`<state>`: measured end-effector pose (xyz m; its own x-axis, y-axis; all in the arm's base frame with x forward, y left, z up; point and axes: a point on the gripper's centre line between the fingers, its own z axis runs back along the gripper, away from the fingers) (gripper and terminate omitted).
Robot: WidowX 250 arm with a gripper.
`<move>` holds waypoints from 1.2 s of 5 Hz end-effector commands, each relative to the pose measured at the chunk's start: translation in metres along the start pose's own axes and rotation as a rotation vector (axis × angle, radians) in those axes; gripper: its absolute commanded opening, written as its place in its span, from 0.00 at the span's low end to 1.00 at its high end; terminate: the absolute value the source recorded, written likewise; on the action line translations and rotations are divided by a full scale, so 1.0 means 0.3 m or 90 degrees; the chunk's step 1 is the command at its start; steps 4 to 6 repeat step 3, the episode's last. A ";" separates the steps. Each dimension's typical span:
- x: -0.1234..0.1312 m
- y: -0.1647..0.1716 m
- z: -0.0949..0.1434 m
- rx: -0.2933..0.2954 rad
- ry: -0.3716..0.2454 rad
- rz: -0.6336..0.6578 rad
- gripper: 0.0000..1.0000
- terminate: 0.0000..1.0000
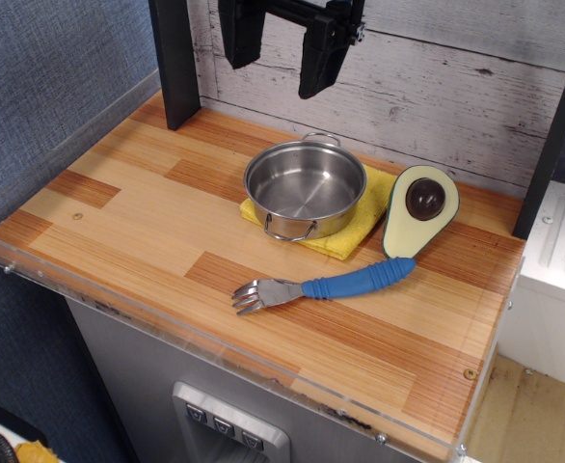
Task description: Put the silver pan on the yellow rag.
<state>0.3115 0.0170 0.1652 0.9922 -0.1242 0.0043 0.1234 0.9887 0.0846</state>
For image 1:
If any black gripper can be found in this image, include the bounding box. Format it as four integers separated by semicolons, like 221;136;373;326
218;0;365;99

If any small steel pot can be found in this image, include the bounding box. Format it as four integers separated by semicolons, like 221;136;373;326
243;132;367;242

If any yellow folded cloth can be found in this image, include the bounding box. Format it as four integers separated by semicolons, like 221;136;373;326
240;166;396;260

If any toy avocado half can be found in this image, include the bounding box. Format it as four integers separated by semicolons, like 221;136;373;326
382;166;460;258

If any clear acrylic guard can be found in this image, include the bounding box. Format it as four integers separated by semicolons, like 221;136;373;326
0;95;523;462

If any grey toy fridge cabinet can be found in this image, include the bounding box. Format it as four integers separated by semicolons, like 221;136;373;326
68;300;464;462

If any white toy sink unit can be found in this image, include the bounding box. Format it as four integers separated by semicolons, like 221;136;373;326
498;181;565;383

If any silver dispenser button panel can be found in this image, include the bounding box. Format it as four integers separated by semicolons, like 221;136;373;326
172;381;291;462

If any yellow tape piece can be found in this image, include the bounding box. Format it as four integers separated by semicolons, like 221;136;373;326
14;441;61;463

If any black left post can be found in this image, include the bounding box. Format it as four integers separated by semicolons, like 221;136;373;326
148;0;201;130

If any black post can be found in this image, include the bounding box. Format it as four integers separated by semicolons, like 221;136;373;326
512;86;565;239
148;0;201;130

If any blue handled metal fork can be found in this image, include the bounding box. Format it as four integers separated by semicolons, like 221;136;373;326
231;258;417;315

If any black right post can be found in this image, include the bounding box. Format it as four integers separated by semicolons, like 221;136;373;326
512;86;565;239

